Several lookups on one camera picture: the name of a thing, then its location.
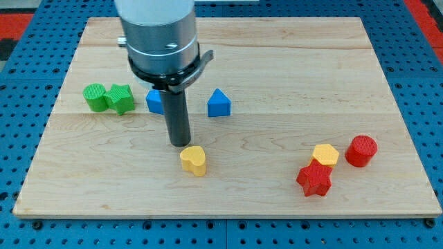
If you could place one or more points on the green star block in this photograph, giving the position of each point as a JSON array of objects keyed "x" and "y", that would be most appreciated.
[{"x": 120, "y": 99}]

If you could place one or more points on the red cylinder block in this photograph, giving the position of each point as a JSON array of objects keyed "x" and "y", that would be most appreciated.
[{"x": 361, "y": 150}]

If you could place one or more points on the blue cube block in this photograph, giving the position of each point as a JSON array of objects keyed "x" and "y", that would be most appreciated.
[{"x": 153, "y": 100}]

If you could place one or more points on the red star block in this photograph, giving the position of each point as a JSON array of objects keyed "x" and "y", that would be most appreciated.
[{"x": 315, "y": 179}]

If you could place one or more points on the blue triangle block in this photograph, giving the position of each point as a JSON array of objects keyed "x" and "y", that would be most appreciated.
[{"x": 219, "y": 104}]

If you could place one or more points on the green cylinder block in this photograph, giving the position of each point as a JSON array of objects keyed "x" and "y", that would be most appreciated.
[{"x": 94, "y": 96}]

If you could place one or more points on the yellow heart block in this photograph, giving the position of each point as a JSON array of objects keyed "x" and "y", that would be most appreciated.
[{"x": 193, "y": 159}]

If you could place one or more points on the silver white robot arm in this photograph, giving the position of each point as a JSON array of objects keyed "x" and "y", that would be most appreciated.
[{"x": 164, "y": 54}]

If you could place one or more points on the yellow hexagon block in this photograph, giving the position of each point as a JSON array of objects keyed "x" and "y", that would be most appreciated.
[{"x": 325, "y": 154}]

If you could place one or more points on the light wooden board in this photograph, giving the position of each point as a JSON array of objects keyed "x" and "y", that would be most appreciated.
[{"x": 293, "y": 83}]

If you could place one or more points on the black clamp ring with lever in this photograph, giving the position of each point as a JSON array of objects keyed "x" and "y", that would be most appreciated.
[{"x": 171, "y": 79}]

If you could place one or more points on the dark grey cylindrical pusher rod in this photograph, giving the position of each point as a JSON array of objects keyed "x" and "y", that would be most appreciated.
[{"x": 175, "y": 112}]

